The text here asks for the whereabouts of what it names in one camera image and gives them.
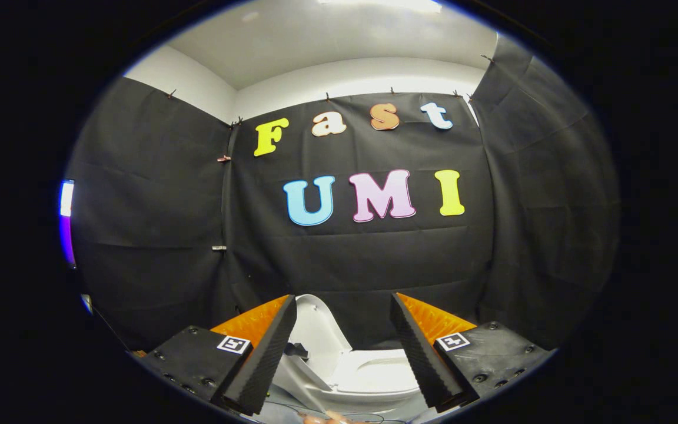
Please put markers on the white toilet body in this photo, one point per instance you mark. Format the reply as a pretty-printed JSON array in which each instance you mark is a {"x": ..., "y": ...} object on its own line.
[{"x": 374, "y": 371}]

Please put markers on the black backdrop cloth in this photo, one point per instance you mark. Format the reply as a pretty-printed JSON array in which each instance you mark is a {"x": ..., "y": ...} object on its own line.
[{"x": 351, "y": 265}]

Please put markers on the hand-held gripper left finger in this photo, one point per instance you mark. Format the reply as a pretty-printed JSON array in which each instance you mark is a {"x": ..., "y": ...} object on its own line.
[{"x": 268, "y": 347}]

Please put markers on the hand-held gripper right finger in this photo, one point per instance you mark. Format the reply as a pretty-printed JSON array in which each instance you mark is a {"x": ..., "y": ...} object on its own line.
[{"x": 418, "y": 353}]

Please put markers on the glowing screen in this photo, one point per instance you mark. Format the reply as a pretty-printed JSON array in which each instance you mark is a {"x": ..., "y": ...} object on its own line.
[{"x": 66, "y": 224}]

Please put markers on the white toilet lid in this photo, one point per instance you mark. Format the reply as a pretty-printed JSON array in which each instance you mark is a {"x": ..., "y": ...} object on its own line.
[{"x": 318, "y": 327}]

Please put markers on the black lid pull tab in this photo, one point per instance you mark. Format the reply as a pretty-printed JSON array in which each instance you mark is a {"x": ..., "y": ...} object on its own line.
[{"x": 296, "y": 351}]

